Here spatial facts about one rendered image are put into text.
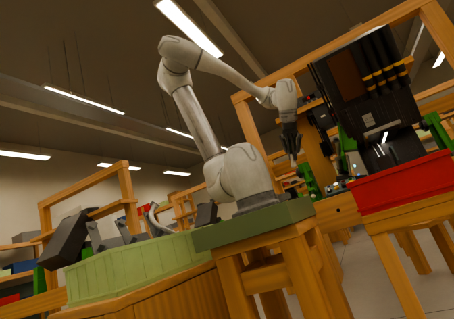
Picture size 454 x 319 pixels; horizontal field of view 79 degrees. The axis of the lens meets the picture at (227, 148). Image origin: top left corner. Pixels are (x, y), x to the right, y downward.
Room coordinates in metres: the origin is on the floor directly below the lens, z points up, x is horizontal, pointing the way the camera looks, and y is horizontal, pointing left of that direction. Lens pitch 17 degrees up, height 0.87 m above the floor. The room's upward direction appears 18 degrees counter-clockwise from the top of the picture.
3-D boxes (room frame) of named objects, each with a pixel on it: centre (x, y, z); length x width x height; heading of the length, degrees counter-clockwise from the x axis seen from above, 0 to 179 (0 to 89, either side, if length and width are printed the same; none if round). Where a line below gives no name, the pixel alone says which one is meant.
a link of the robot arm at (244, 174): (1.09, -0.04, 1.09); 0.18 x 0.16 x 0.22; 28
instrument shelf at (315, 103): (1.80, -0.85, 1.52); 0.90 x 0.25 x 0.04; 67
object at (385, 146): (1.65, -0.91, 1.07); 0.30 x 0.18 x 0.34; 67
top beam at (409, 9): (1.84, -0.87, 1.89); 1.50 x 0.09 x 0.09; 67
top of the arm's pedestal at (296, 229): (1.09, -0.05, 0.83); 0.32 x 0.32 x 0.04; 66
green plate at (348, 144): (1.53, -0.66, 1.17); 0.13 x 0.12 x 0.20; 67
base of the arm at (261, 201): (1.08, -0.07, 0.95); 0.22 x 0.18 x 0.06; 77
